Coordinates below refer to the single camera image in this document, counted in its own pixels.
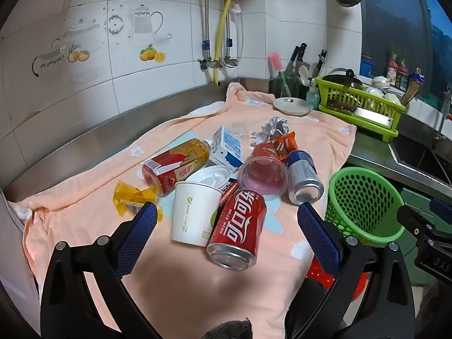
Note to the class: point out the green glass jar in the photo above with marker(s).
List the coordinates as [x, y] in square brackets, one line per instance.
[293, 84]

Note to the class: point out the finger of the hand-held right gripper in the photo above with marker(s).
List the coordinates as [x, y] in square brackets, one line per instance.
[411, 217]

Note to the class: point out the sauce bottles with red caps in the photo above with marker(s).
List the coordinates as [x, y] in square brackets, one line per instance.
[397, 70]

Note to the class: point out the pink bottle brush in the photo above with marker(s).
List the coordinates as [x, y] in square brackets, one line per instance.
[275, 61]

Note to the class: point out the blue silver drink can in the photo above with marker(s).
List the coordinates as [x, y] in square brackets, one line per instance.
[303, 178]

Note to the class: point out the steel sink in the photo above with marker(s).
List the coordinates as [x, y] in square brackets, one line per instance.
[420, 155]

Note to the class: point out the yellow plastic wrapper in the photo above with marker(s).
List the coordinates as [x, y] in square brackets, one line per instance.
[132, 196]

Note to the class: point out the clear pink plastic cup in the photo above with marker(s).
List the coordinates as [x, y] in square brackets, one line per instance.
[263, 176]

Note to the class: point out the white paper cup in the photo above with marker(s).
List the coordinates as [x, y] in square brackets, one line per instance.
[192, 212]

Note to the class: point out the teal soap bottle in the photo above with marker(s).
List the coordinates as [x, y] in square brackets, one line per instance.
[311, 97]

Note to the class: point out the red snack wrapper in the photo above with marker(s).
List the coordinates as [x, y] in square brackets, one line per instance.
[265, 151]

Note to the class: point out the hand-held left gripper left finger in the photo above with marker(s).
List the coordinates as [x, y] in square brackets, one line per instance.
[139, 240]

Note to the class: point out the white plastic lid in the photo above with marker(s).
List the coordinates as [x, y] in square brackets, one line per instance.
[212, 178]

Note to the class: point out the blue storage container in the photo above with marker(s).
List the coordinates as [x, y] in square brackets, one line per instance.
[366, 65]

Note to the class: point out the orange snack wrapper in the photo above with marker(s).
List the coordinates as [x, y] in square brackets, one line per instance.
[287, 143]

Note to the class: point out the blue white milk carton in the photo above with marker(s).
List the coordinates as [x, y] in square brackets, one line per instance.
[227, 146]

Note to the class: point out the green plastic dish rack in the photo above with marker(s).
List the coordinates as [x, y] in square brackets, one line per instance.
[356, 97]

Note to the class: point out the metal pipe valves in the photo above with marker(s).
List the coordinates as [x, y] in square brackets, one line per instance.
[215, 63]

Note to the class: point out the steel faucet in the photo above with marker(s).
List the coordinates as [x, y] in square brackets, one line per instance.
[443, 113]

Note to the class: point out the black snack wrapper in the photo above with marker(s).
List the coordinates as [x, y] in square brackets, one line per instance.
[231, 188]

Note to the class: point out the silver foil paper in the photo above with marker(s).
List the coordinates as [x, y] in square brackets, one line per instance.
[272, 129]

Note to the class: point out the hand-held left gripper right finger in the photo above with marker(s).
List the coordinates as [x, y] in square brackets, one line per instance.
[317, 240]

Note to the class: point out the green perforated plastic basket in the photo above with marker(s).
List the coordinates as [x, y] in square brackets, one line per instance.
[363, 201]

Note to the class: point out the white saucer plate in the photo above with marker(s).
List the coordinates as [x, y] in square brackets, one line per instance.
[292, 106]

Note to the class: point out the peach floral towel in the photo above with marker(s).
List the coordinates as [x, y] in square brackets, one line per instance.
[106, 197]

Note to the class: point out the red cola can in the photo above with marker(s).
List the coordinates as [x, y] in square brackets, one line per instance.
[237, 226]

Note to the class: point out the dark fuzzy cloth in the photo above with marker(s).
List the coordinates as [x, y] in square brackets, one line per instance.
[229, 330]

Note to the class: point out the stack of white bowls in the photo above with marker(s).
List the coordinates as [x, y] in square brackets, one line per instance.
[381, 90]

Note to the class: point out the white plastic spatula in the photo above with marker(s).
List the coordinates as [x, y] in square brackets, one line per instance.
[303, 74]

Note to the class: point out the window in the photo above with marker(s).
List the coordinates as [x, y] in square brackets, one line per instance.
[399, 17]

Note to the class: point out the wooden chopsticks bundle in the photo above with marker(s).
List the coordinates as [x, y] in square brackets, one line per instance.
[411, 93]

